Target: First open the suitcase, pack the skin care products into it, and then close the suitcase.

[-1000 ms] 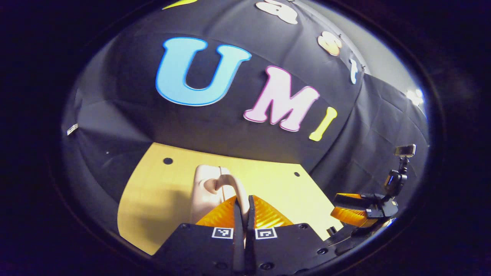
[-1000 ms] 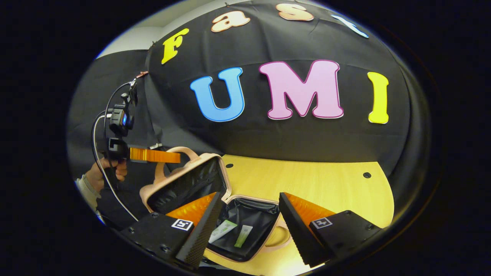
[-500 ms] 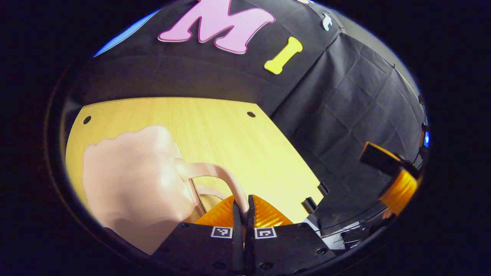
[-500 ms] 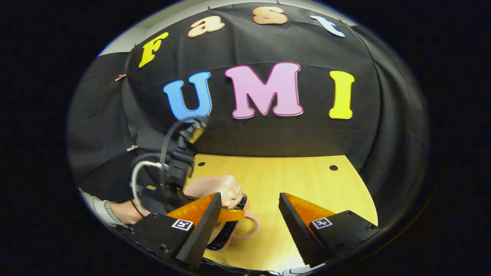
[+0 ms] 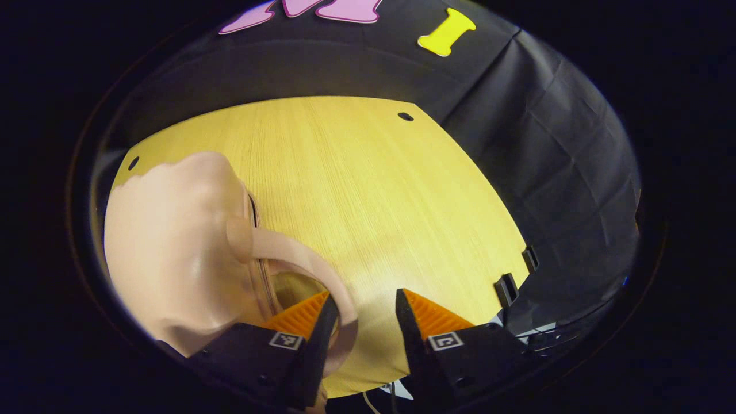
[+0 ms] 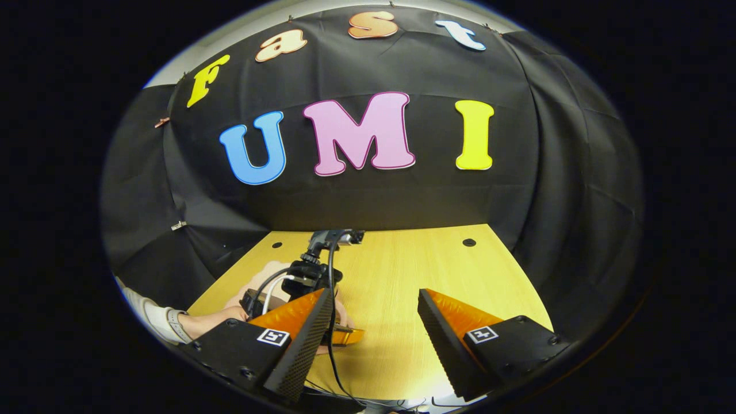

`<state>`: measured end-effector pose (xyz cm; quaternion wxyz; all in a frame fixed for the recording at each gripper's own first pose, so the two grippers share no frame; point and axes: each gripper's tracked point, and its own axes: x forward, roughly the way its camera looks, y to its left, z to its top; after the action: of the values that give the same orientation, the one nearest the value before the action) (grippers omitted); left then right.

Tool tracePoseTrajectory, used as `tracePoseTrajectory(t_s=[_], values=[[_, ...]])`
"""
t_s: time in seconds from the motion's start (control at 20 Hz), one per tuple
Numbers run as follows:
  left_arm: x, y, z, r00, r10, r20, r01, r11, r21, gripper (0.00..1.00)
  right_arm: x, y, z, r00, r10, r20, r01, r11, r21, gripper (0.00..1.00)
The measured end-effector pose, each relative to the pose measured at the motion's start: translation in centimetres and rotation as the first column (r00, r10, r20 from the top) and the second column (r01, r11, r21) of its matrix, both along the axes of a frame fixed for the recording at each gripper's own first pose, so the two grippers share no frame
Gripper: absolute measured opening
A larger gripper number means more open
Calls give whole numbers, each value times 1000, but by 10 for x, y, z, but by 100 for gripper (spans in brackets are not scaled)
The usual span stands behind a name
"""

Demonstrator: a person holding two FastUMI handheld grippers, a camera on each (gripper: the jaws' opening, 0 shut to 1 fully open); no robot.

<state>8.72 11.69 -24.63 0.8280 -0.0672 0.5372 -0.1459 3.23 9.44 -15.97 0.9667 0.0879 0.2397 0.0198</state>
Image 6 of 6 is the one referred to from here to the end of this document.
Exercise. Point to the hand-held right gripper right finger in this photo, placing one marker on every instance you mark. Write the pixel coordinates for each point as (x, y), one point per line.
(440, 345)

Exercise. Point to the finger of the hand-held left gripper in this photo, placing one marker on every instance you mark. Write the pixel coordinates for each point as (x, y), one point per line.
(348, 336)

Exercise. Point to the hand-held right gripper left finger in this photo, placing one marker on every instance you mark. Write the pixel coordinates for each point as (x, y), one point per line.
(305, 345)

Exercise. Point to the black backdrop cloth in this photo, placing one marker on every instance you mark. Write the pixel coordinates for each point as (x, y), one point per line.
(402, 195)

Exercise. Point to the white wristwatch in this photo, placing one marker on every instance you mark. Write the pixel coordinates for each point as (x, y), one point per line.
(175, 325)

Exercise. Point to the silver cloth clip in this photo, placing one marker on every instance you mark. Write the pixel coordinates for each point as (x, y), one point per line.
(178, 225)

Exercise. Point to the copper cloth clip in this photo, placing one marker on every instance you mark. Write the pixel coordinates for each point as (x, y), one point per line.
(161, 122)

